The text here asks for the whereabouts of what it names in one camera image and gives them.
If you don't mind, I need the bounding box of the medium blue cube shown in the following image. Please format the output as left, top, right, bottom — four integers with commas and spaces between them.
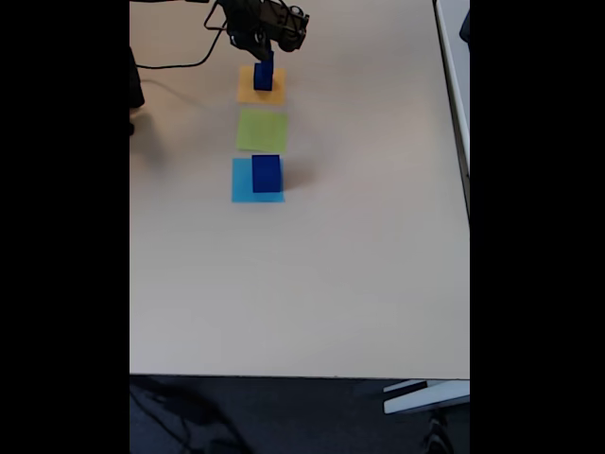
252, 65, 275, 92

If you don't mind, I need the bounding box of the large blue cube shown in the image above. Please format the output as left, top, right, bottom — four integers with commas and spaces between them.
251, 154, 284, 194

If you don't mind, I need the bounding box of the orange paper square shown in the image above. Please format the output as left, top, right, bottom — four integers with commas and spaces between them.
236, 64, 287, 106

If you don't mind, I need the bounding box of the green paper square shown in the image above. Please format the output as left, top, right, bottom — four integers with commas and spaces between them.
235, 108, 289, 153

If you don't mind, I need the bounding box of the light blue paper square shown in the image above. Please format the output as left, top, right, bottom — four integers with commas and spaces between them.
231, 157, 286, 204

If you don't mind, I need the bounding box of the white neighbouring table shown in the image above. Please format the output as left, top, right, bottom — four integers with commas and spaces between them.
433, 0, 471, 223

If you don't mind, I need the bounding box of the white table foot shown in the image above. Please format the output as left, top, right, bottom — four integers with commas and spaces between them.
382, 378, 471, 416

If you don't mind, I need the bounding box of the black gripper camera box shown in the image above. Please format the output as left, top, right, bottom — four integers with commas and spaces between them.
262, 2, 311, 53

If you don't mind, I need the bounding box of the black floor cable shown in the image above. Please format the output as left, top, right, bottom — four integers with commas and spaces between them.
423, 409, 456, 454
130, 377, 251, 454

